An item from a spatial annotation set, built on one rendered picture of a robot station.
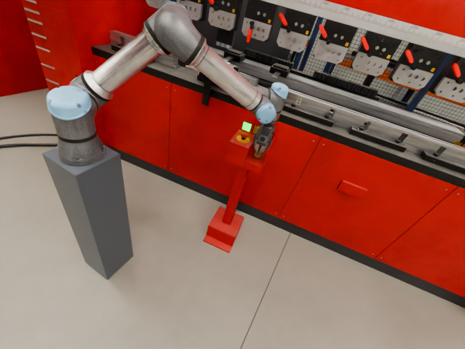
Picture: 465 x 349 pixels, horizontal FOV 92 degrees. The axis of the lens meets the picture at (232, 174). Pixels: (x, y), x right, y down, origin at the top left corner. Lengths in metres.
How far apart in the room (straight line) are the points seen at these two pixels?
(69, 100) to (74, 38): 1.01
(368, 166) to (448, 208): 0.49
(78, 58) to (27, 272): 1.28
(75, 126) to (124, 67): 0.25
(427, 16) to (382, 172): 0.73
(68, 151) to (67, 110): 0.15
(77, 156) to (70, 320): 0.85
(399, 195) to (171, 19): 1.43
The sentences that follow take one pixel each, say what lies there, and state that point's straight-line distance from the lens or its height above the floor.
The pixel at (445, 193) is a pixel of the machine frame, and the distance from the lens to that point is 1.67.
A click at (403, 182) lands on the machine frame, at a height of 0.74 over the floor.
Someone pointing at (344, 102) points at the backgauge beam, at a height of 0.94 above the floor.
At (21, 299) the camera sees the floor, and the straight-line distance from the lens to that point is 1.63.
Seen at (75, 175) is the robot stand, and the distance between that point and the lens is 0.93.
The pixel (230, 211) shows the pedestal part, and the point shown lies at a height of 0.25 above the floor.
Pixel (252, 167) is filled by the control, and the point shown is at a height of 0.69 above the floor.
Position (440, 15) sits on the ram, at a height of 1.45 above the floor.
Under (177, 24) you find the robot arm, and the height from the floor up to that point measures 1.25.
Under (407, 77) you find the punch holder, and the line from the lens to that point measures 1.44.
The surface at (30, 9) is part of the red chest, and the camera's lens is 2.70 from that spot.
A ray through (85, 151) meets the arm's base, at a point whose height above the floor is 0.83.
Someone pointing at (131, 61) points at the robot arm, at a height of 1.10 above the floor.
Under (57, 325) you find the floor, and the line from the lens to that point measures 1.51.
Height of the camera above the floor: 1.37
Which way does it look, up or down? 39 degrees down
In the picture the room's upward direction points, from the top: 16 degrees clockwise
